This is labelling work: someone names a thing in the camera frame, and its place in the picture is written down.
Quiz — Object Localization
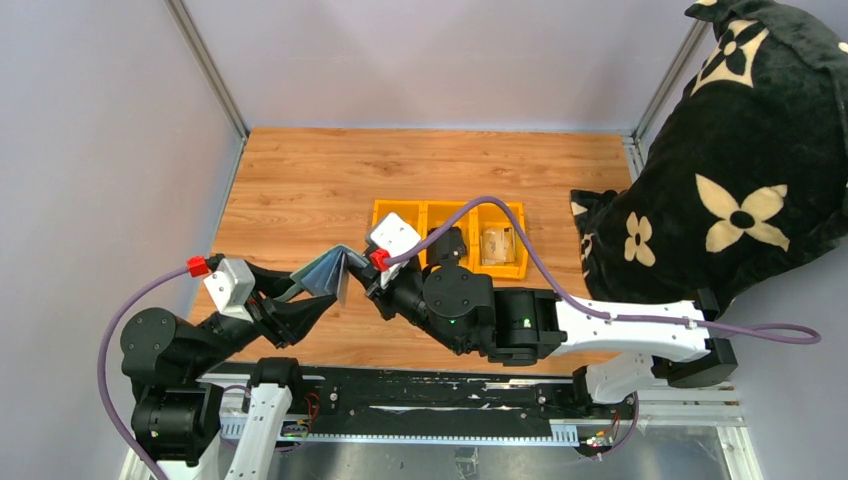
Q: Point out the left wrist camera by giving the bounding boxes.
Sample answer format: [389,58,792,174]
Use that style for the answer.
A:
[203,258,256,322]

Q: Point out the yellow plastic bin right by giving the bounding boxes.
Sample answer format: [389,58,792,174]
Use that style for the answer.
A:
[471,203,528,281]

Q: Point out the silver card in bin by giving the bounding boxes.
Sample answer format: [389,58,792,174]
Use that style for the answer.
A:
[480,227,517,266]

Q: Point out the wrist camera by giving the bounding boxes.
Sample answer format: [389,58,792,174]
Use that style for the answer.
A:
[366,212,422,263]
[203,258,256,322]

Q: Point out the purple camera cable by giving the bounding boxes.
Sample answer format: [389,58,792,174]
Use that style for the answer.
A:
[368,195,823,346]
[96,254,213,480]

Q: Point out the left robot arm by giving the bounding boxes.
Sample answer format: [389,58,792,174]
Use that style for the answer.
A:
[110,257,337,479]

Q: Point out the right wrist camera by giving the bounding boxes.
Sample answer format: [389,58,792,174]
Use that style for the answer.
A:
[366,212,422,263]

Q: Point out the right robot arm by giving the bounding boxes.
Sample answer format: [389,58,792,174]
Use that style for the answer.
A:
[352,264,738,406]

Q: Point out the black flower pattern blanket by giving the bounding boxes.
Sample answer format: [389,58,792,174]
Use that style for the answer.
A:
[571,1,847,311]

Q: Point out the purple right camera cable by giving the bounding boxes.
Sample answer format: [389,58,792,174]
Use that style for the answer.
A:
[368,195,823,346]

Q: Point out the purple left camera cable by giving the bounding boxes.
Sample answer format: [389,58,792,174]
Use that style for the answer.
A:
[96,254,213,480]

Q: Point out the yellow plastic bin middle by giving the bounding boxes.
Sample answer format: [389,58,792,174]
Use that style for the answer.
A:
[420,201,477,270]

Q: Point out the yellow plastic bin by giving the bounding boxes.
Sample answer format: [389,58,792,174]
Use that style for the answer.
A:
[420,201,477,270]
[471,203,528,281]
[366,200,424,256]

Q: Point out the black VIP card in bin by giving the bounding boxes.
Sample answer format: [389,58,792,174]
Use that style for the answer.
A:
[426,226,468,265]

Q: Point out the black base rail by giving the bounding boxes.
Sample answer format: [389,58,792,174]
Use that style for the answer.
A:
[228,360,641,442]

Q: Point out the yellow plastic bin left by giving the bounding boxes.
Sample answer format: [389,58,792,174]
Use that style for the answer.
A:
[366,200,424,256]

